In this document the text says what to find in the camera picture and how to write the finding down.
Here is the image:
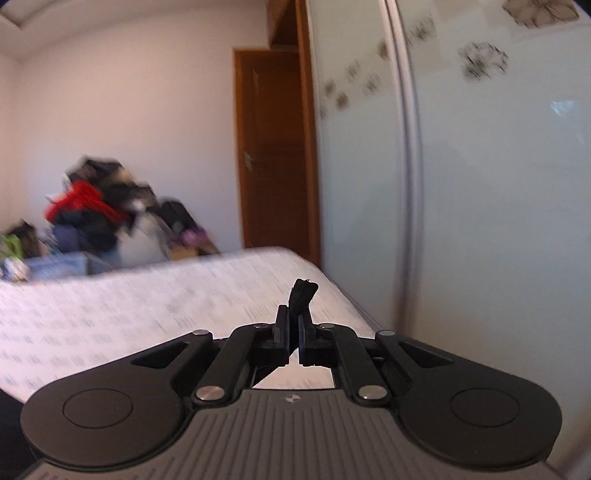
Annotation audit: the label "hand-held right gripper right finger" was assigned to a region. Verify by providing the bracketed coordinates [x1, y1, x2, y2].
[298, 314, 455, 409]

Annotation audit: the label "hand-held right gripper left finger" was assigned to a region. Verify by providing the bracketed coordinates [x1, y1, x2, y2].
[126, 305, 293, 409]

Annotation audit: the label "black pants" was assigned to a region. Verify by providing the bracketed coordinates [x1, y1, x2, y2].
[288, 278, 320, 325]

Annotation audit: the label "purple cloth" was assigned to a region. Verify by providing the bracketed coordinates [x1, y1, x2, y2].
[181, 227, 209, 249]

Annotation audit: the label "white script printed blanket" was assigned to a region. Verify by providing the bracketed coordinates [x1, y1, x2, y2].
[0, 246, 377, 403]

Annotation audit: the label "clear plastic bag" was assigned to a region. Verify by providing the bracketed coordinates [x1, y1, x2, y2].
[116, 211, 172, 267]

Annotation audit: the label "brown wooden door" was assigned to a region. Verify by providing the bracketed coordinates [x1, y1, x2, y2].
[233, 48, 322, 267]

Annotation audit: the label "blue bedding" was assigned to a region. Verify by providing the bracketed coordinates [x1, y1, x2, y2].
[22, 251, 112, 283]

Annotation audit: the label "pile of clothes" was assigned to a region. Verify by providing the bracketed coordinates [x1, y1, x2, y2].
[44, 156, 219, 269]

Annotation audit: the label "dark bag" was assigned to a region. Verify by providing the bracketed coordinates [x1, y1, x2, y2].
[4, 220, 51, 258]

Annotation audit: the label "wooden wardrobe frame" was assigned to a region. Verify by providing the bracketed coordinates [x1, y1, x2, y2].
[267, 0, 322, 268]

